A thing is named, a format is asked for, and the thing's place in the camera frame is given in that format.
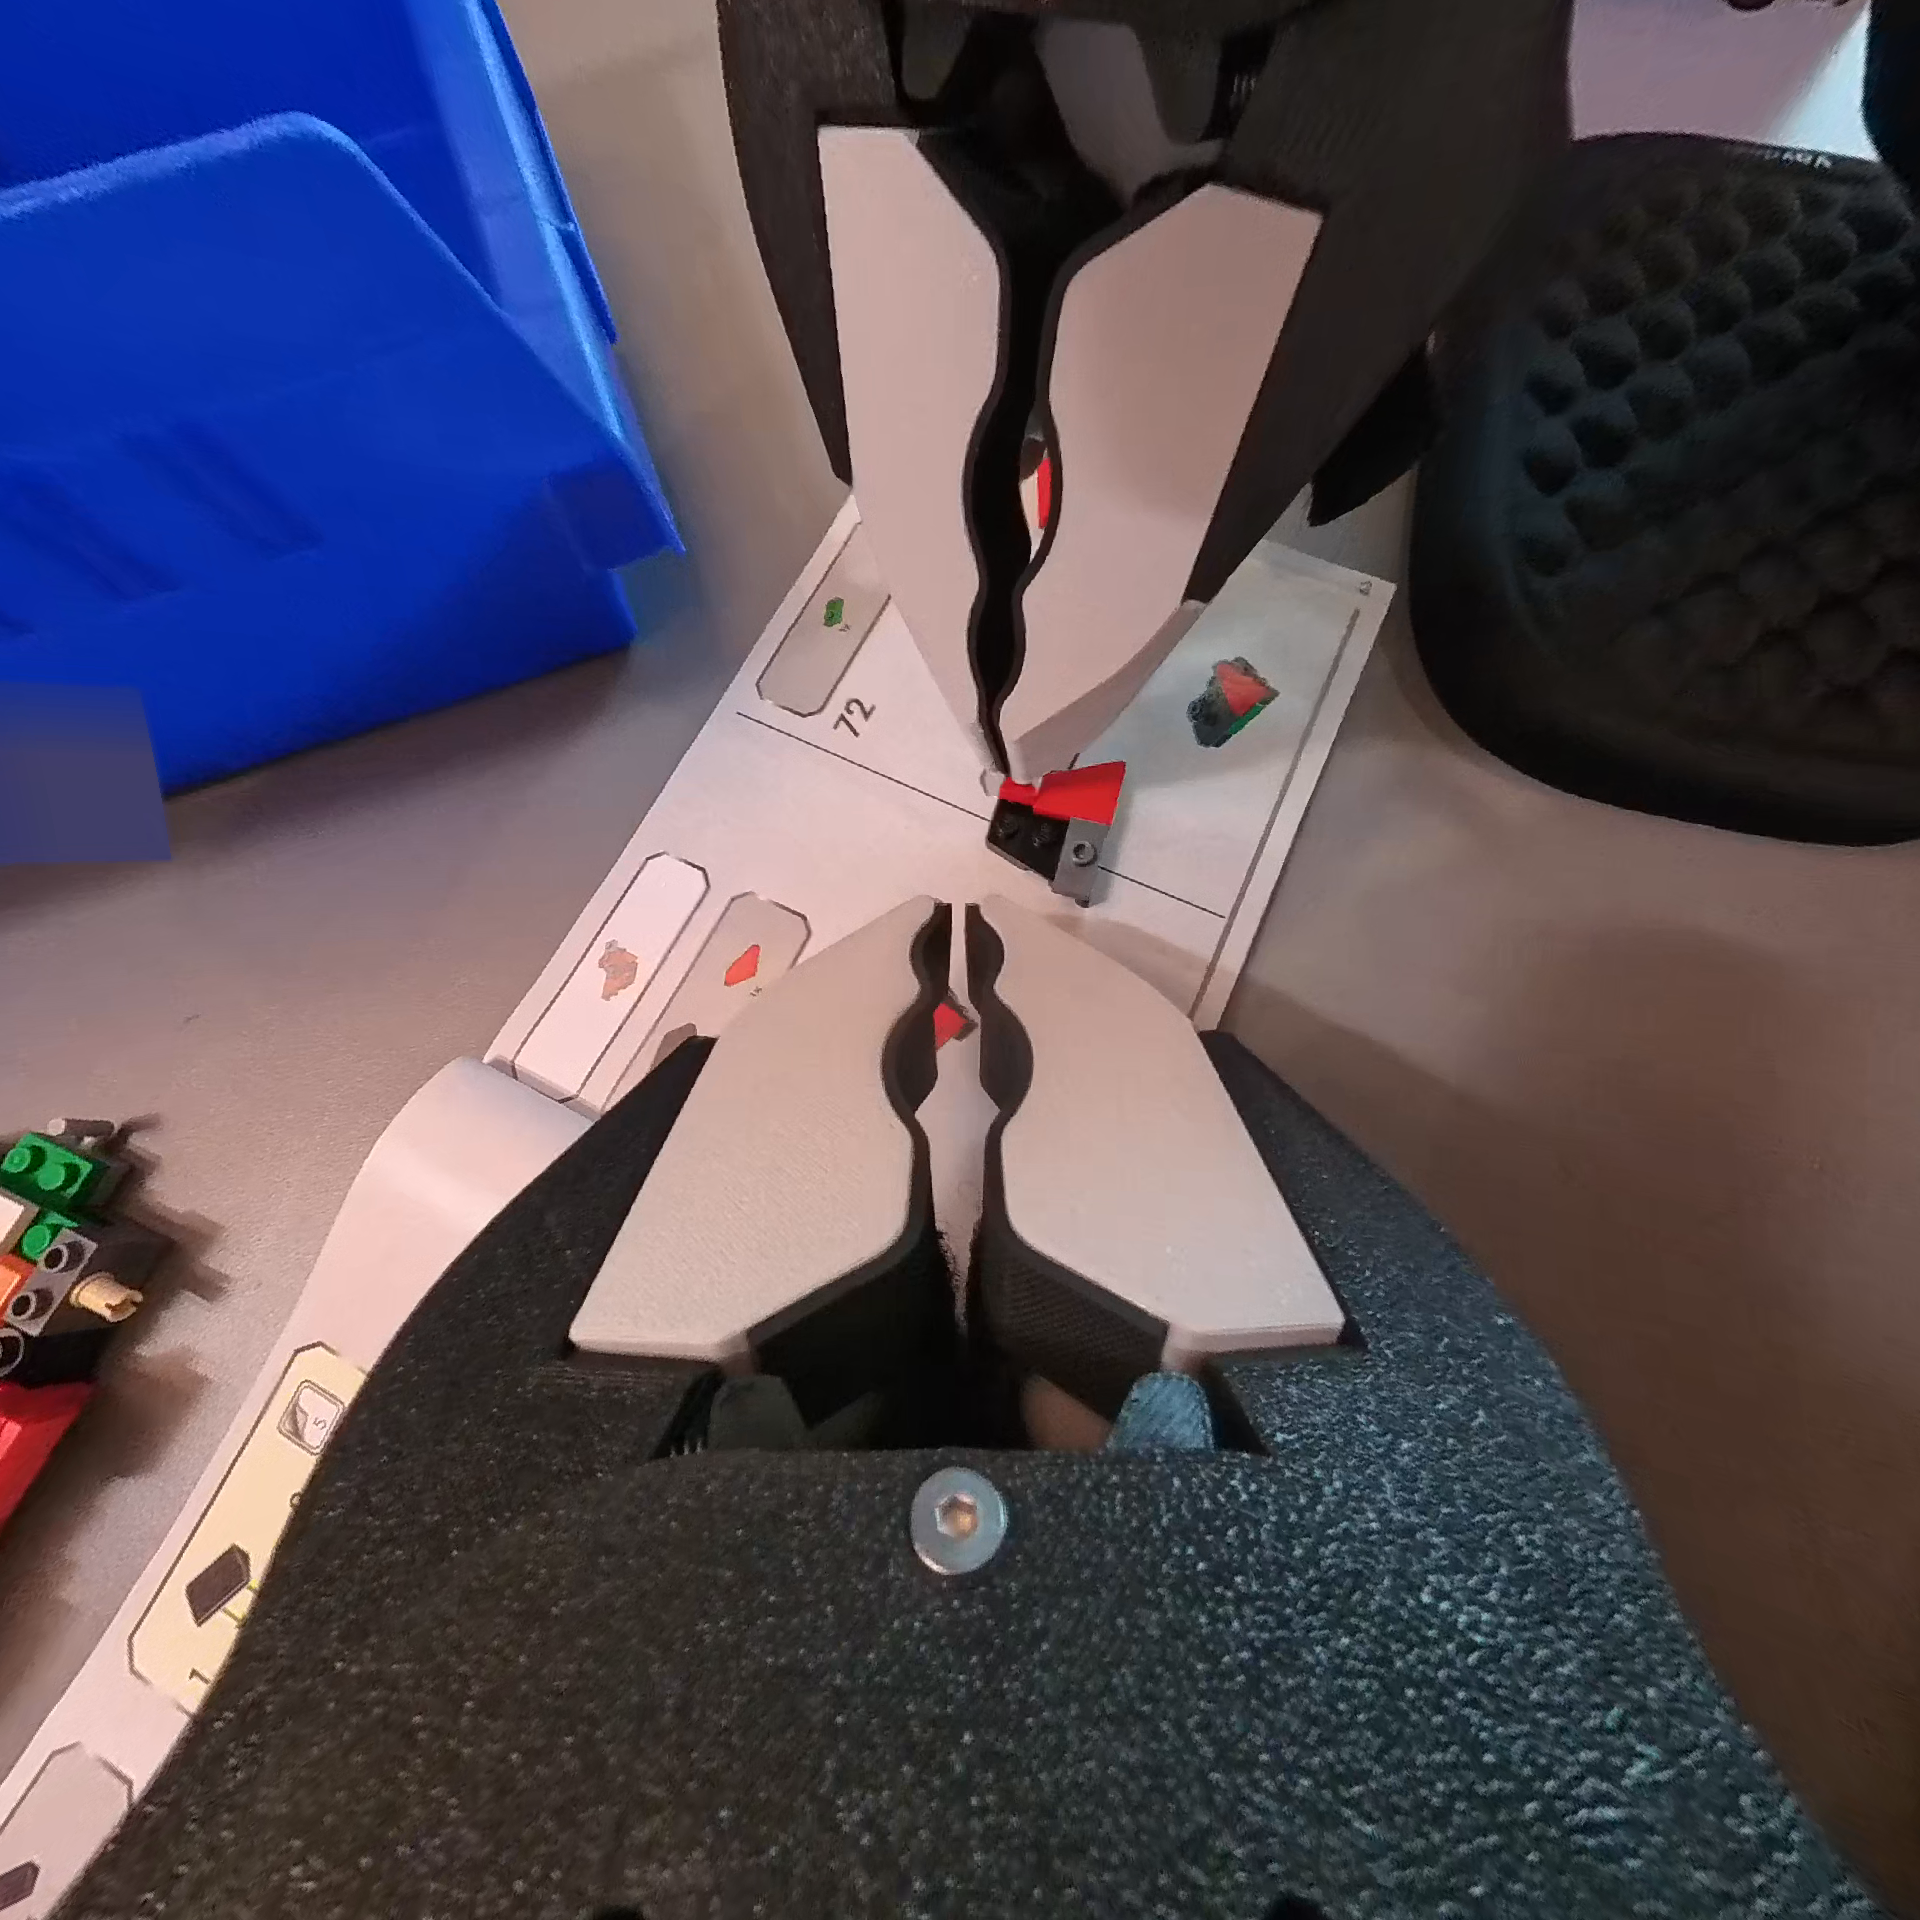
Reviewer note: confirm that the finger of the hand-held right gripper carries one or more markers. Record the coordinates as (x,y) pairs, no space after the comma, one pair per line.
(914,376)
(1170,417)

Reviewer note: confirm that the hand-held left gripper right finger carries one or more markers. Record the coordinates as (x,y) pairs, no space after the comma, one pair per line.
(1154,1186)

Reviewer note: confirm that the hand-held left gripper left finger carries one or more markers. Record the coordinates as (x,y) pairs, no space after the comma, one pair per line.
(798,1186)

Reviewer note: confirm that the black and red brick assembly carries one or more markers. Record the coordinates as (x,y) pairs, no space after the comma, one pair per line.
(1079,859)

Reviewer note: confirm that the red sloped brick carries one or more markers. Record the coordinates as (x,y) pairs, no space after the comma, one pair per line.
(1040,488)

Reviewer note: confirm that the white building instruction booklet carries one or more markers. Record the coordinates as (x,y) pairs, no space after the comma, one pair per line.
(841,810)

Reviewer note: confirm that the blue bin with divider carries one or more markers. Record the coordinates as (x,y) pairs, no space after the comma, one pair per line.
(300,452)

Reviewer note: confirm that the red brick-built toy car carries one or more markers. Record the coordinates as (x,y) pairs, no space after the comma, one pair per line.
(59,1290)

